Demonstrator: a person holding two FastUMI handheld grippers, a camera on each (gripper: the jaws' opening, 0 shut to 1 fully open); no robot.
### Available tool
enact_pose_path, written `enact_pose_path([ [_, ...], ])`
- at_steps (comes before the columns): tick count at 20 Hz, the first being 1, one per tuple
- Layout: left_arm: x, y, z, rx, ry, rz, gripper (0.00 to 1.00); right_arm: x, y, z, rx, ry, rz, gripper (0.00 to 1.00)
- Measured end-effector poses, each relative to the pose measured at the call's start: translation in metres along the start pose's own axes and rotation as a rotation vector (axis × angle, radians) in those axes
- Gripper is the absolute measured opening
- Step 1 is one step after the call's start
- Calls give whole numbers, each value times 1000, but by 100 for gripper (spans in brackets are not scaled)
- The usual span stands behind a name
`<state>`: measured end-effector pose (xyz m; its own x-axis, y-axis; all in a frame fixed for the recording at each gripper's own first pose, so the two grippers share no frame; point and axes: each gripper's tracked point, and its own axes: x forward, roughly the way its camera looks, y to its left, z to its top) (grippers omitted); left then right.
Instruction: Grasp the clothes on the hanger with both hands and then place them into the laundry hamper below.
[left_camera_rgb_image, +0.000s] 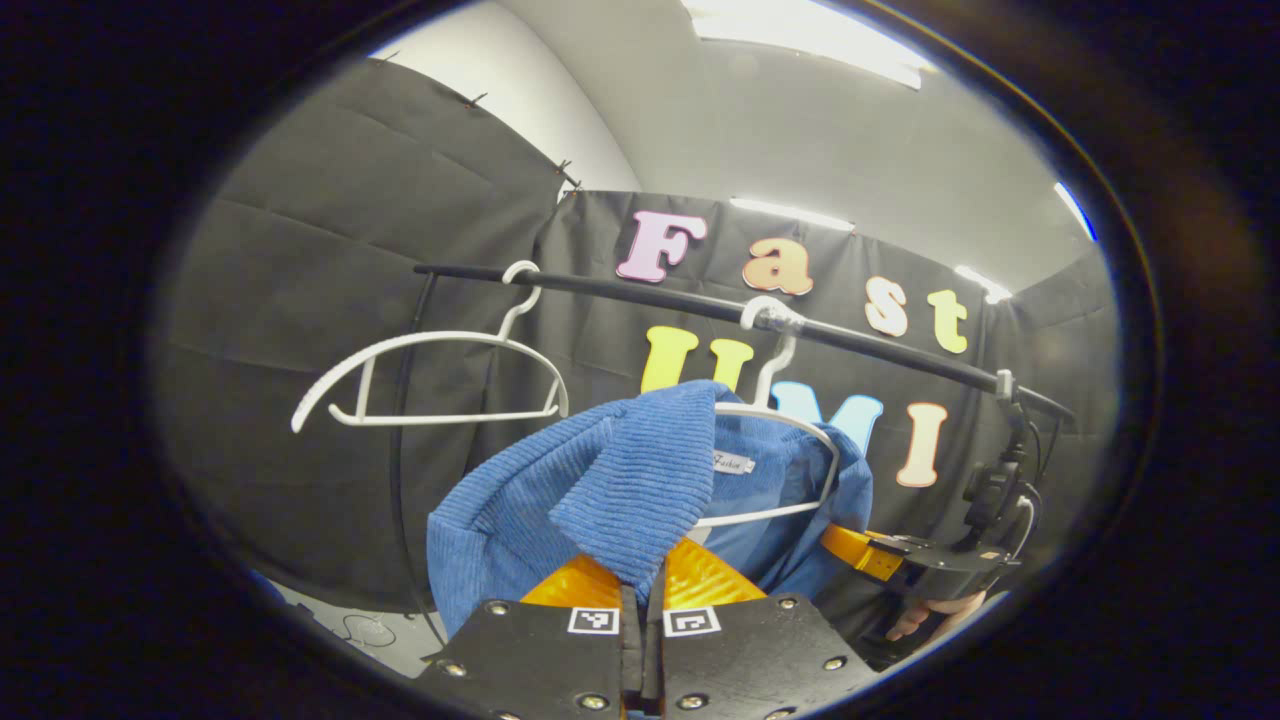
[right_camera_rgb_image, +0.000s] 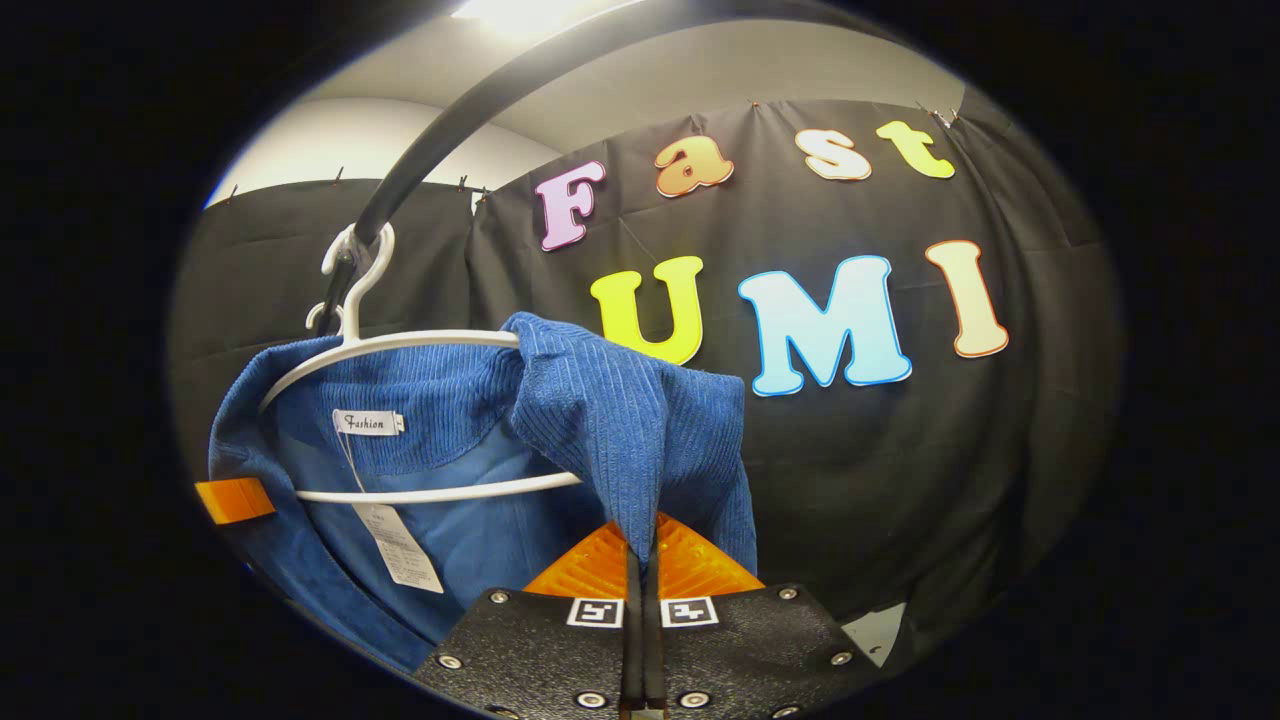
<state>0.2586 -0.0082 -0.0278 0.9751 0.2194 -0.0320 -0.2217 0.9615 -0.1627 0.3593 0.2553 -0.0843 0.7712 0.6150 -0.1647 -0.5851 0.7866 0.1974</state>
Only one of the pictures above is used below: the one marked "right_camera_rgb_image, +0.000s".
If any black clothes rack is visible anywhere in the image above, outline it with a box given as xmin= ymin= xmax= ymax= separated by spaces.
xmin=310 ymin=0 xmax=901 ymax=336

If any blue corduroy jacket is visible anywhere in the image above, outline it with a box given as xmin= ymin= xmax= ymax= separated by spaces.
xmin=208 ymin=312 xmax=758 ymax=673

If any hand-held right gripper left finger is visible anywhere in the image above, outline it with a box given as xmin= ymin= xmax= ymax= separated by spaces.
xmin=412 ymin=520 xmax=642 ymax=720

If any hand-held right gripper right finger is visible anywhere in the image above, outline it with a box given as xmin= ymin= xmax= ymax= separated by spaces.
xmin=645 ymin=514 xmax=883 ymax=720

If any black backdrop cloth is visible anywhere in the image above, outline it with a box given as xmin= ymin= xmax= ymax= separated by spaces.
xmin=170 ymin=85 xmax=1126 ymax=663

